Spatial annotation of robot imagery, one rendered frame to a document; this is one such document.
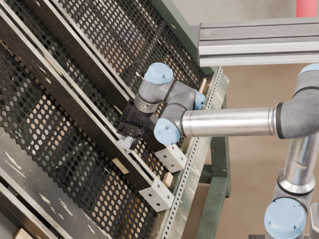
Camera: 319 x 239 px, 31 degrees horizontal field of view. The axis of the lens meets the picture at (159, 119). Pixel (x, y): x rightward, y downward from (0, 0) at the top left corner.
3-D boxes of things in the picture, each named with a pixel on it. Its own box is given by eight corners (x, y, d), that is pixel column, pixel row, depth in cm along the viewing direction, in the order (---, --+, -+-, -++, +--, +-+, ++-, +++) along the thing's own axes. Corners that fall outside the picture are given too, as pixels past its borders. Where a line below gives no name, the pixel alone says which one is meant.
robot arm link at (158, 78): (172, 82, 168) (145, 68, 168) (158, 109, 175) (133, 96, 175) (179, 69, 174) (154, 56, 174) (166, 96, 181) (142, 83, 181)
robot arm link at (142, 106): (162, 93, 182) (158, 108, 175) (156, 103, 184) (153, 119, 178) (139, 84, 181) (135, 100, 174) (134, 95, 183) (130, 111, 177)
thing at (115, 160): (124, 174, 221) (129, 172, 219) (111, 160, 217) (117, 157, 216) (126, 169, 223) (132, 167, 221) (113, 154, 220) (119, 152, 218)
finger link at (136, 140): (129, 142, 191) (138, 124, 186) (135, 143, 192) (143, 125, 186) (127, 151, 188) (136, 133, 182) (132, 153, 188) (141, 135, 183)
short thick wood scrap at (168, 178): (166, 188, 239) (169, 187, 238) (162, 183, 238) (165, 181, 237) (169, 178, 244) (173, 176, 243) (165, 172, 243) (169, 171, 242)
